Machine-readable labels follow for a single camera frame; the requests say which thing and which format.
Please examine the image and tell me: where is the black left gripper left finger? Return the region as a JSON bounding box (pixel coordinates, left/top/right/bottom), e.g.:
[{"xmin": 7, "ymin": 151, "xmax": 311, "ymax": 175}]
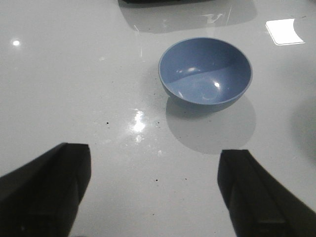
[{"xmin": 0, "ymin": 143, "xmax": 91, "ymax": 237}]

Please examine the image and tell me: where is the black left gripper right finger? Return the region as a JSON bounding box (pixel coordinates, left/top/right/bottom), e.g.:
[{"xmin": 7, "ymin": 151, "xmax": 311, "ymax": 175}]
[{"xmin": 217, "ymin": 150, "xmax": 316, "ymax": 237}]

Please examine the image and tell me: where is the blue bowl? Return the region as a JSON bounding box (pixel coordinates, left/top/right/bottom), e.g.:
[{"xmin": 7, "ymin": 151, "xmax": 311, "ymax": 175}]
[{"xmin": 158, "ymin": 37, "xmax": 253, "ymax": 113}]

